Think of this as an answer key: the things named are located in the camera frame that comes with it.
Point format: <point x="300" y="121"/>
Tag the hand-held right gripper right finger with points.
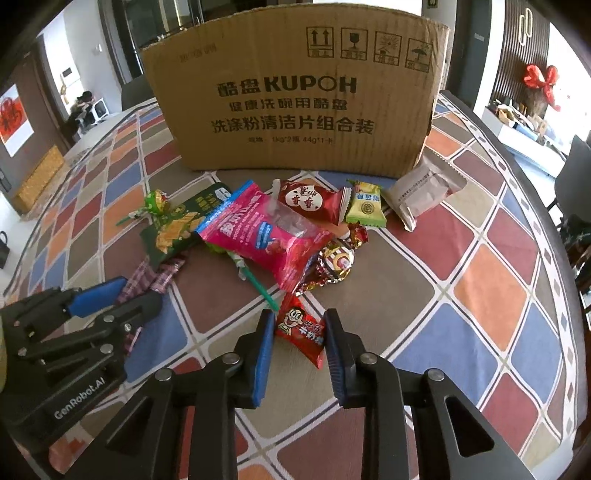
<point x="334" y="364"/>

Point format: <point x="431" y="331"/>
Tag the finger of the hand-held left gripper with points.
<point x="138" y="307"/>
<point x="97" y="295"/>

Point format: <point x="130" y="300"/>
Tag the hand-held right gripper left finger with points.
<point x="261" y="360"/>

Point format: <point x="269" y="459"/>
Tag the purple plaid candy wrapper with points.
<point x="161" y="274"/>

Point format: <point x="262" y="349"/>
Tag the small red cartoon candy packet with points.
<point x="295" y="327"/>

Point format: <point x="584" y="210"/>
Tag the yellow-green candy packet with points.
<point x="364" y="205"/>

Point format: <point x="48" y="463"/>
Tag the white grey snack packet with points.
<point x="422" y="191"/>

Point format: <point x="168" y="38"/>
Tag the brown cardboard box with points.
<point x="295" y="138"/>

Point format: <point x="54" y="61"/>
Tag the green stick twisted lollipop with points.
<point x="259" y="287"/>

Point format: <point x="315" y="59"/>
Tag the dark green snack packet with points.
<point x="184" y="221"/>

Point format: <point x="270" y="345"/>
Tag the gold red foil candy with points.
<point x="337" y="263"/>

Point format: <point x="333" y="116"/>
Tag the black handbag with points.
<point x="3" y="251"/>

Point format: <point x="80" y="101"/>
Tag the round green wrapped lollipop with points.
<point x="157" y="203"/>

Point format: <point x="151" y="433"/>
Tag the pink snack packet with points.
<point x="258" y="235"/>

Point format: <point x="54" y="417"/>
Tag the yellow woven box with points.
<point x="39" y="180"/>

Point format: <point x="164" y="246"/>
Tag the red candy packet round label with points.
<point x="304" y="203"/>

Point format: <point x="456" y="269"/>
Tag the colourful diamond pattern tablecloth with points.
<point x="485" y="286"/>

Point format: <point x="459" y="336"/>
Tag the small white storage shelf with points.
<point x="99" y="115"/>

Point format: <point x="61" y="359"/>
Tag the brown wooden door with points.
<point x="46" y="115"/>

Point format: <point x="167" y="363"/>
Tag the dark plush toy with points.
<point x="82" y="105"/>

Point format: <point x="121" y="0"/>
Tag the white red door poster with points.
<point x="16" y="117"/>

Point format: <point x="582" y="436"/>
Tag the dark dining chair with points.
<point x="136" y="94"/>

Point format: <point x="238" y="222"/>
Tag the glass sliding door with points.
<point x="152" y="32"/>

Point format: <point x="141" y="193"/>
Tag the brown wooden chair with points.
<point x="575" y="240"/>

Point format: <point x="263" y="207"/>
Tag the white low cabinet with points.
<point x="526" y="147"/>

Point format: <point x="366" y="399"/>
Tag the grey chair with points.
<point x="575" y="175"/>

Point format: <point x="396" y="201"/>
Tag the clutter of cabinet items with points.
<point x="517" y="117"/>

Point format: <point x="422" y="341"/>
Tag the red bow decoration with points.
<point x="540" y="78"/>

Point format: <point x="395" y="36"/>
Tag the white wall intercom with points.
<point x="69" y="77"/>

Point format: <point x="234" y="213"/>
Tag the gold wall ornament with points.
<point x="524" y="27"/>

